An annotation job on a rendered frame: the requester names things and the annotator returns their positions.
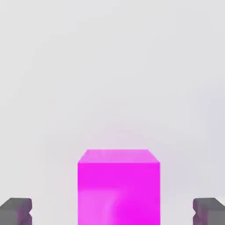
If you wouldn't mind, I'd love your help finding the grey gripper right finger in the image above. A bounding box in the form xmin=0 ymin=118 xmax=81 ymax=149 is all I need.
xmin=192 ymin=197 xmax=225 ymax=225

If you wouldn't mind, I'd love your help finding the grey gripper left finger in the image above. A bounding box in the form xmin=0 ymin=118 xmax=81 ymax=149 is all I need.
xmin=0 ymin=197 xmax=33 ymax=225

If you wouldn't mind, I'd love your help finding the small magenta cube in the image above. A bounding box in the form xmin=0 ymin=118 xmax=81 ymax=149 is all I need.
xmin=77 ymin=149 xmax=161 ymax=225

